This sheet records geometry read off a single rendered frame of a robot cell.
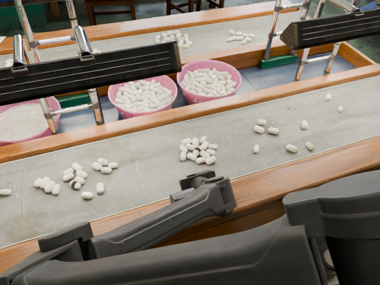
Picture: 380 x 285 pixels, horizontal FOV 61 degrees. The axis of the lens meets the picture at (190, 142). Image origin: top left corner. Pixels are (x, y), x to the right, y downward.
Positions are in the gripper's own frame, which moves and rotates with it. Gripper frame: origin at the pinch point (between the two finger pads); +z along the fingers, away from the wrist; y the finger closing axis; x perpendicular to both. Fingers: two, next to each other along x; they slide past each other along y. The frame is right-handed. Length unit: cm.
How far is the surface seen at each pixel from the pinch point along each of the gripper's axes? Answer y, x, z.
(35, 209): 43.4, -2.4, 6.2
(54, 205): 38.5, -2.1, 5.8
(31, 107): 43, -32, 44
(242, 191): -12.8, 5.4, -7.8
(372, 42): -256, -39, 164
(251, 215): -13.8, 12.8, -8.4
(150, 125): 4.3, -17.2, 21.0
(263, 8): -83, -64, 76
